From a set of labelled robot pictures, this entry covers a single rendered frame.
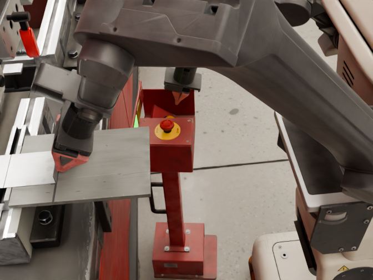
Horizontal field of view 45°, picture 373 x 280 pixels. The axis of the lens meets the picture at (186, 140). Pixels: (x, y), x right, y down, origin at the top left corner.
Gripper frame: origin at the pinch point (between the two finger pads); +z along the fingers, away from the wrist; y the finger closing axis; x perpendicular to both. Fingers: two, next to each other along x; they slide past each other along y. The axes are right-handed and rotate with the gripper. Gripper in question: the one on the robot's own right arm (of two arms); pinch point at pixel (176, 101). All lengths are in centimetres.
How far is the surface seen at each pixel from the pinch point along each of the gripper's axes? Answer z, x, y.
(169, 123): -0.5, 9.9, 1.5
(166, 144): 2.6, 15.0, 1.4
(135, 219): 79, -8, 3
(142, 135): -18.7, 32.7, 8.6
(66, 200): -16, 50, 20
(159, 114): 7.6, -1.2, 4.0
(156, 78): 85, -109, 3
